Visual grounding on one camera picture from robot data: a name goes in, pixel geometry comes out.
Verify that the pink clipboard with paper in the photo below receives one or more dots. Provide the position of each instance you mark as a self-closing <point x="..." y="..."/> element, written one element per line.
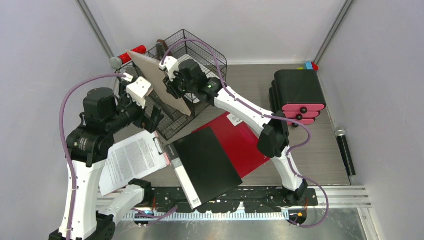
<point x="133" y="158"/>

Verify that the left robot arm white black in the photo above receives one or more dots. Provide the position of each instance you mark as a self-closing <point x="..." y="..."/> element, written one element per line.
<point x="86" y="151"/>

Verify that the black pink drawer cabinet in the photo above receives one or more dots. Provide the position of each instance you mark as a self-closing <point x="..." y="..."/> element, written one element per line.
<point x="298" y="94"/>

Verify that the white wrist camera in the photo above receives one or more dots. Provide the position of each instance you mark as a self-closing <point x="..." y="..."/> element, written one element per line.
<point x="170" y="66"/>
<point x="139" y="90"/>

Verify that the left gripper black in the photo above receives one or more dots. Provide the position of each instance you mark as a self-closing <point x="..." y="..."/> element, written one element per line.
<point x="150" y="123"/>

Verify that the red glitter microphone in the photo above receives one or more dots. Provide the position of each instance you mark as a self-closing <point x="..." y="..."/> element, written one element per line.
<point x="118" y="61"/>

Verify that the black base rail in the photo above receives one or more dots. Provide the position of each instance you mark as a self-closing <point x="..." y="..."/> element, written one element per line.
<point x="254" y="199"/>

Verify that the black wire mesh organizer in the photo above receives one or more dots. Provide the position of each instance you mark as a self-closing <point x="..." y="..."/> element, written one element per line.
<point x="183" y="46"/>

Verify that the black clip file folder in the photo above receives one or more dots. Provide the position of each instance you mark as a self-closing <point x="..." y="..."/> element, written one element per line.
<point x="202" y="167"/>

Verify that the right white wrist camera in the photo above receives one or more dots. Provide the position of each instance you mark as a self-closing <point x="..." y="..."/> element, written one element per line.
<point x="170" y="66"/>

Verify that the brown object behind organizer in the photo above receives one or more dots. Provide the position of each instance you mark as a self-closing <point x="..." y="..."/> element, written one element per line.
<point x="161" y="48"/>

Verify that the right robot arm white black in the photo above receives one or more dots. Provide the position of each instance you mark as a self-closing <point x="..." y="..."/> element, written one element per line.
<point x="258" y="126"/>

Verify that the beige folder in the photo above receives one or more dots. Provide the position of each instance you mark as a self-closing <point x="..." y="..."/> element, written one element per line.
<point x="150" y="68"/>

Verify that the black microphone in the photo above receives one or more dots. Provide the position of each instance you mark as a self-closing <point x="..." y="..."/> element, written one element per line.
<point x="341" y="138"/>

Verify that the red notebook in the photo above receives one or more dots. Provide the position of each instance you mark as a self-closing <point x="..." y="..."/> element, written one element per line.
<point x="238" y="141"/>

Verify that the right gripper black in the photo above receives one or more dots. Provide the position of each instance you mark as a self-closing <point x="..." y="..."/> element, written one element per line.
<point x="170" y="87"/>

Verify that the colourful toy blocks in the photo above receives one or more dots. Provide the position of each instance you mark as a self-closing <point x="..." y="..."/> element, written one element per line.
<point x="309" y="65"/>

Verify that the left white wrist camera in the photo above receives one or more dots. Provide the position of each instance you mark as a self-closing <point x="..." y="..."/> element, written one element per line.
<point x="139" y="90"/>

